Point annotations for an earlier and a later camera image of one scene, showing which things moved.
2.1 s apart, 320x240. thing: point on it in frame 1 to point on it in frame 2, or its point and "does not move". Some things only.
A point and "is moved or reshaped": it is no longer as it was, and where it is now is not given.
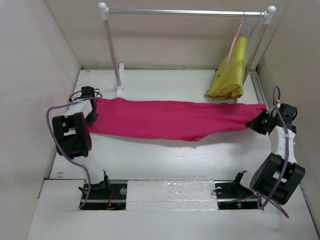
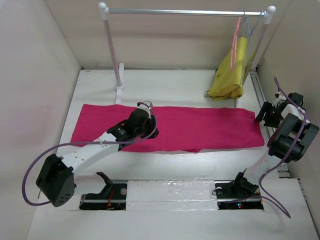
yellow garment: (228, 78) does not move
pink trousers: (179, 120) is moved or reshaped
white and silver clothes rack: (268, 14) does not move
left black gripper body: (91, 117) to (147, 127)
